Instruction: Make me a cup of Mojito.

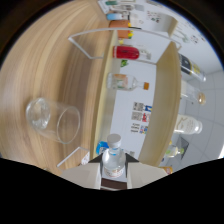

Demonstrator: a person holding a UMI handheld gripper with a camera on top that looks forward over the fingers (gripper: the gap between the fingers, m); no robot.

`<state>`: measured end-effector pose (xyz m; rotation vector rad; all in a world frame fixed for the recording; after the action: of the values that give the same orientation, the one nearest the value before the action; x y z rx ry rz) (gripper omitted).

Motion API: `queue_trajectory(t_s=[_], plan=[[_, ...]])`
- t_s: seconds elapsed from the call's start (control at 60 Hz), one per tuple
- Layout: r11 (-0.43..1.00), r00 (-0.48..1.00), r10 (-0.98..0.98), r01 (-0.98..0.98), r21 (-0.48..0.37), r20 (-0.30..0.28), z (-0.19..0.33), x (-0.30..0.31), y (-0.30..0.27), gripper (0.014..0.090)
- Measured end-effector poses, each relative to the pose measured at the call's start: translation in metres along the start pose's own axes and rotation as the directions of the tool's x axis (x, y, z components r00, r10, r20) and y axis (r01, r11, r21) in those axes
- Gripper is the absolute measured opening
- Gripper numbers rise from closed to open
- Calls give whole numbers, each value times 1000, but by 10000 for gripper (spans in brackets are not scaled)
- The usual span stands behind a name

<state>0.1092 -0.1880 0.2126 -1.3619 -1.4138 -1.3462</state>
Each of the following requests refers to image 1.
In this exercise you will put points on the red poster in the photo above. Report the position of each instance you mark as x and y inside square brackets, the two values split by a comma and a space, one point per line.
[145, 117]

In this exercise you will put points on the glass jar cork lid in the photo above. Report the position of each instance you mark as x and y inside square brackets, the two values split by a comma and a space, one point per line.
[191, 93]

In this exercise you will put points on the clear drinking glass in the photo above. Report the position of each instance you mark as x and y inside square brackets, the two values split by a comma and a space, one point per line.
[53, 120]

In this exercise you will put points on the colourful poster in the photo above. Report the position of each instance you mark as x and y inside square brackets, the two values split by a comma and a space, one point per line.
[144, 129]

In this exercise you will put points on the small blue white bottle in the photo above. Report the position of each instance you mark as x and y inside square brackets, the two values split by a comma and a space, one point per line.
[114, 16]

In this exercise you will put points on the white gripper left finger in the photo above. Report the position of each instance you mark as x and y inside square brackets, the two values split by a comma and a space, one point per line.
[83, 175]

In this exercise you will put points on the orange basket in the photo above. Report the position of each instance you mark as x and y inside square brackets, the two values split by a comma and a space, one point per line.
[118, 24]

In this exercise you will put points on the clear bottle red label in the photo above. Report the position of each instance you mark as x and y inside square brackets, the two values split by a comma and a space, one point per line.
[114, 157]

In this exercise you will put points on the clear bottle green cap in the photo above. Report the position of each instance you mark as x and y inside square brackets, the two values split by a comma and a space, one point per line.
[174, 151]

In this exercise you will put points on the red liquid bottle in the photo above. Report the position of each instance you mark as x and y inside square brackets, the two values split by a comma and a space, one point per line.
[126, 52]

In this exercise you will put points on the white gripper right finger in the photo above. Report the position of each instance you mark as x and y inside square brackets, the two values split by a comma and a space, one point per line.
[145, 171]

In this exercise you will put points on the blue poster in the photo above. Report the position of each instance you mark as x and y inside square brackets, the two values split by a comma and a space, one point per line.
[148, 108]

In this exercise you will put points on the gray printed poster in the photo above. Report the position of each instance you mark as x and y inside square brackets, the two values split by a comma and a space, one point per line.
[138, 106]
[136, 116]

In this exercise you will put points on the two-tier wooden shelf rack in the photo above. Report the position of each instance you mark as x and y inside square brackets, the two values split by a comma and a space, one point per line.
[166, 100]

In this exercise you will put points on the ceiling air vent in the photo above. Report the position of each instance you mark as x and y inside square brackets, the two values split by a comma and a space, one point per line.
[181, 144]

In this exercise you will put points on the yellow printed can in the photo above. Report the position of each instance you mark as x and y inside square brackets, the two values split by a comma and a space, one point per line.
[167, 170]

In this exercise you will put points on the green potted plant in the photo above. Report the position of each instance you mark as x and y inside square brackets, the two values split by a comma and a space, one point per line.
[124, 63]

